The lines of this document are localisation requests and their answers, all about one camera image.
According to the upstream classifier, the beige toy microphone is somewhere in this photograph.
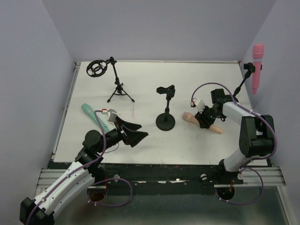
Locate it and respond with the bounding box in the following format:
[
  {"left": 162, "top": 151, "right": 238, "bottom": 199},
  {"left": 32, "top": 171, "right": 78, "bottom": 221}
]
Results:
[{"left": 182, "top": 112, "right": 223, "bottom": 134}]

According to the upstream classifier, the black round-base mic stand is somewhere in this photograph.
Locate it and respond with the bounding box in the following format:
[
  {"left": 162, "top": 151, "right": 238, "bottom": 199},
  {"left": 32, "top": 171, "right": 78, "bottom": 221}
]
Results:
[{"left": 233, "top": 62, "right": 255, "bottom": 97}]

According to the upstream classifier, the pink toy microphone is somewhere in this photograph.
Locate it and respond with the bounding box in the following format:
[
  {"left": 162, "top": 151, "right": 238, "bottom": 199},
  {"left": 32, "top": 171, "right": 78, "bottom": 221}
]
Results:
[{"left": 252, "top": 43, "right": 264, "bottom": 95}]

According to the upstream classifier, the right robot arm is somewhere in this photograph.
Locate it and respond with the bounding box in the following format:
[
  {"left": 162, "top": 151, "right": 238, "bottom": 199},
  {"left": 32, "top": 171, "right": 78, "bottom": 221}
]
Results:
[{"left": 191, "top": 89, "right": 276, "bottom": 177}]

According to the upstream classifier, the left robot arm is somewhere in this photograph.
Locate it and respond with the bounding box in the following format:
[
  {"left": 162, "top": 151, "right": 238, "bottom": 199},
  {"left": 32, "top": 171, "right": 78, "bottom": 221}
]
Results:
[{"left": 19, "top": 117, "right": 149, "bottom": 225}]

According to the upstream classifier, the mint green toy microphone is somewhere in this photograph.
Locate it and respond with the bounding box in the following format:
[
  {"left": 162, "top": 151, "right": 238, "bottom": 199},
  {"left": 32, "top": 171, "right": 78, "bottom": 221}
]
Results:
[{"left": 81, "top": 103, "right": 110, "bottom": 133}]

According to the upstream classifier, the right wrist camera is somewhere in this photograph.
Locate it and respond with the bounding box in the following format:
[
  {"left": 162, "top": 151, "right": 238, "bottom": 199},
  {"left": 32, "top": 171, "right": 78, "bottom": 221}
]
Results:
[{"left": 190, "top": 98, "right": 206, "bottom": 114}]

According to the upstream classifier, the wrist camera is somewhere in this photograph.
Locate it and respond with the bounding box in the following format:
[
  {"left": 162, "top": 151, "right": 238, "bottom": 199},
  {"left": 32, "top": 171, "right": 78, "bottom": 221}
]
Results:
[
  {"left": 190, "top": 98, "right": 206, "bottom": 114},
  {"left": 101, "top": 109, "right": 118, "bottom": 123}
]

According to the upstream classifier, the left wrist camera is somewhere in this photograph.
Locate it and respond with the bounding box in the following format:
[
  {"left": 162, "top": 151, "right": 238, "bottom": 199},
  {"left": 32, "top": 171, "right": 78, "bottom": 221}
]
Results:
[{"left": 101, "top": 109, "right": 118, "bottom": 123}]

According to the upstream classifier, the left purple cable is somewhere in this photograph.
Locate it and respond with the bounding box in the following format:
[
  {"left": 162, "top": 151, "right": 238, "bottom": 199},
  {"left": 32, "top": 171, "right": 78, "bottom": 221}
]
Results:
[{"left": 24, "top": 109, "right": 134, "bottom": 225}]

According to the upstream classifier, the purple cable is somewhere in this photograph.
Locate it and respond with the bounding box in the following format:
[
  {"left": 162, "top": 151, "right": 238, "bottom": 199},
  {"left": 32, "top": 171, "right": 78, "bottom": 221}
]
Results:
[
  {"left": 191, "top": 82, "right": 278, "bottom": 206},
  {"left": 24, "top": 109, "right": 134, "bottom": 225}
]

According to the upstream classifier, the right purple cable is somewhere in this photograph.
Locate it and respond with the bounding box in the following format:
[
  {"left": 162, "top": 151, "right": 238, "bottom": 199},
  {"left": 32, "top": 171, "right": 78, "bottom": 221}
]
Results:
[{"left": 191, "top": 82, "right": 278, "bottom": 206}]

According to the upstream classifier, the black front mounting rail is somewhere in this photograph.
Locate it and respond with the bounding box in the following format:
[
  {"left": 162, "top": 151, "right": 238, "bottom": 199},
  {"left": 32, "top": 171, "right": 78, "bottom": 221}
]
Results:
[{"left": 88, "top": 163, "right": 243, "bottom": 196}]

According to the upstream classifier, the black tripod shock-mount stand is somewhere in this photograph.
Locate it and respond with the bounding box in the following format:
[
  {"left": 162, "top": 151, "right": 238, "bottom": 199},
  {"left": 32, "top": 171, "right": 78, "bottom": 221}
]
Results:
[{"left": 86, "top": 57, "right": 135, "bottom": 103}]

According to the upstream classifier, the aluminium side frame rail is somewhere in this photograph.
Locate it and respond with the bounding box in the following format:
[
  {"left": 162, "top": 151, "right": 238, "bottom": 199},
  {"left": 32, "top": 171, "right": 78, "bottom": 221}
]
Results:
[{"left": 37, "top": 61, "right": 82, "bottom": 188}]

